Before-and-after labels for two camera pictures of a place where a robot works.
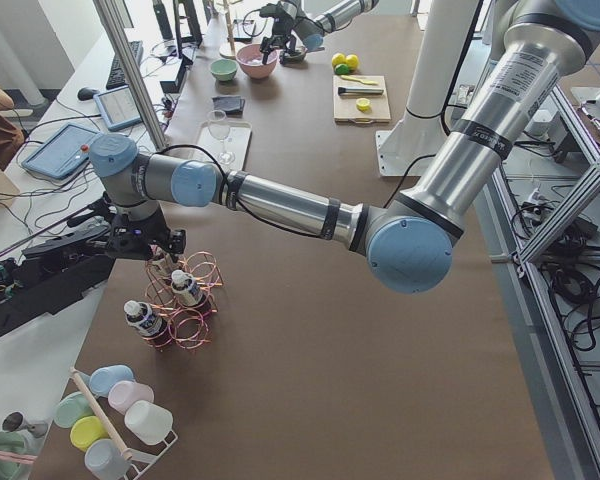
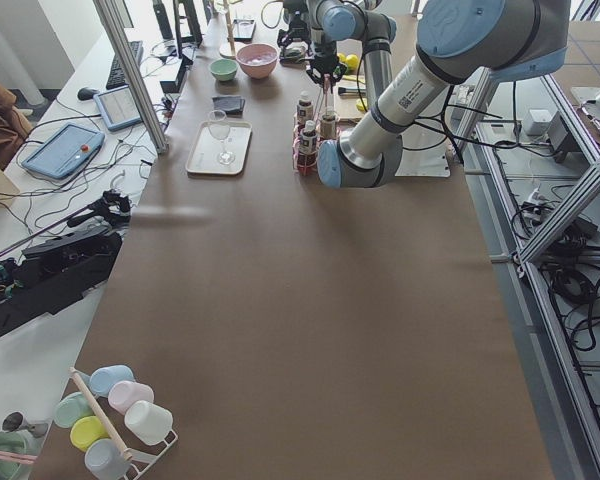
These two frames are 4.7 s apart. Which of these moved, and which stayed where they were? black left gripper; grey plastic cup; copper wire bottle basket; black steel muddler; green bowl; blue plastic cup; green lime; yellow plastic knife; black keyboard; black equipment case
Moved: copper wire bottle basket; black left gripper
Stayed: green bowl; blue plastic cup; black keyboard; black equipment case; grey plastic cup; yellow plastic knife; black steel muddler; green lime
